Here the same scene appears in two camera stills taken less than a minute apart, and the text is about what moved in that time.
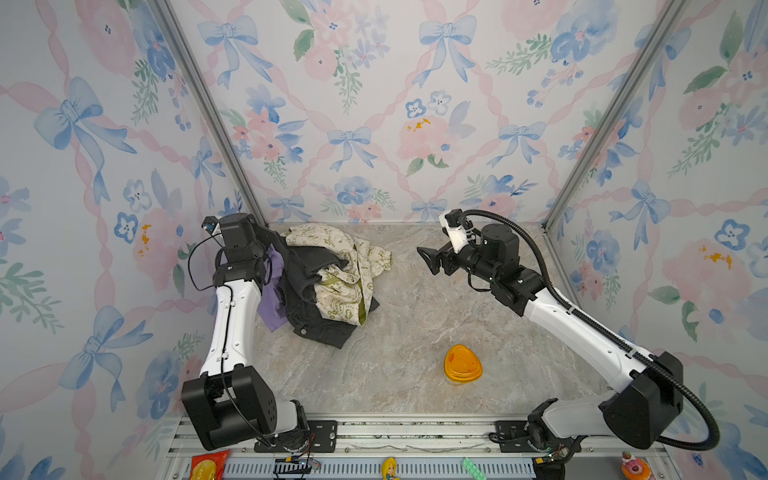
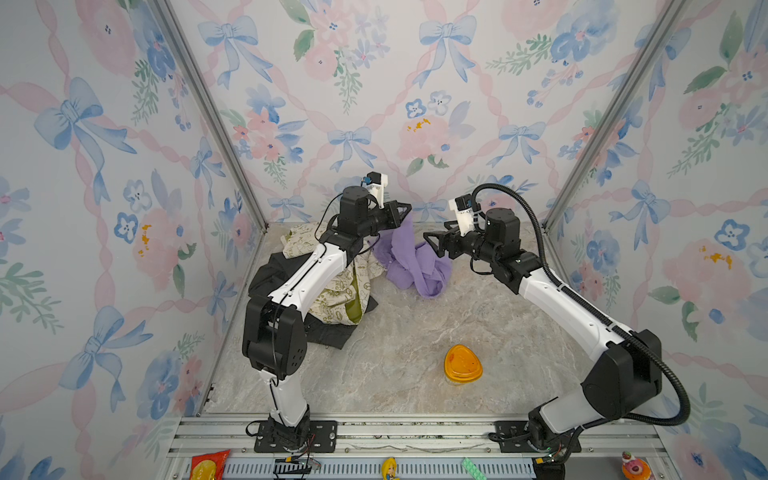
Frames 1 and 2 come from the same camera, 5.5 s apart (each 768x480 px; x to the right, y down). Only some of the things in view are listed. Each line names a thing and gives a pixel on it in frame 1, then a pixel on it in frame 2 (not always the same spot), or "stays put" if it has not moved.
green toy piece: [476, 472] stays put
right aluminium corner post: [669, 14] stays put
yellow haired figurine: [389, 469] stays put
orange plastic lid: [462, 365] stays put
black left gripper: [260, 232] to [392, 215]
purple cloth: [272, 306] to [408, 263]
